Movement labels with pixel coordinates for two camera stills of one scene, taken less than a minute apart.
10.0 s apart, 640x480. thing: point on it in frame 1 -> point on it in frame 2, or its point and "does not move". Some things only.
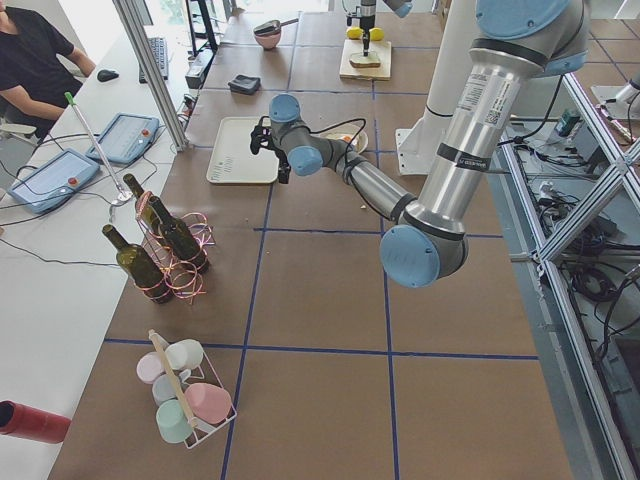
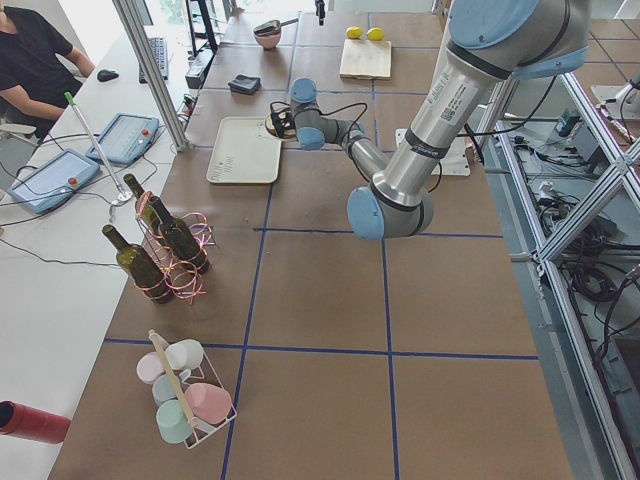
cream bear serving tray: [232, 160] does not move
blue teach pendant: [53, 182] does not move
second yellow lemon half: [376, 33] does not move
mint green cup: [172, 422] does not move
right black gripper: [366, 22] -> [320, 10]
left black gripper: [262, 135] -> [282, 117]
